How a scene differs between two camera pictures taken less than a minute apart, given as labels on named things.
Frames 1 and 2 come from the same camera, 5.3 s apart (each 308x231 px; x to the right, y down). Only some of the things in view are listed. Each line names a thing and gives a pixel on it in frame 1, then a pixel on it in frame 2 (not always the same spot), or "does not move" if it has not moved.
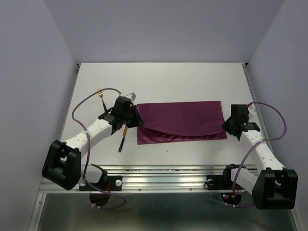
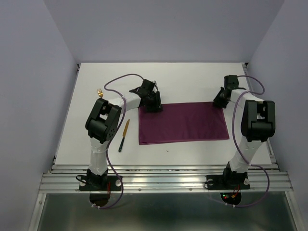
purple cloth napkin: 166,122 does not move
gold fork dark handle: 100,94 does not move
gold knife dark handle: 124,134 does not move
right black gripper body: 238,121 -> 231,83
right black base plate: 222,182 does not move
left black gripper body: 131,119 -> 149,100
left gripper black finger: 129,116 -> 157,106
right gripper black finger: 231,125 -> 223,97
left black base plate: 108,183 does not move
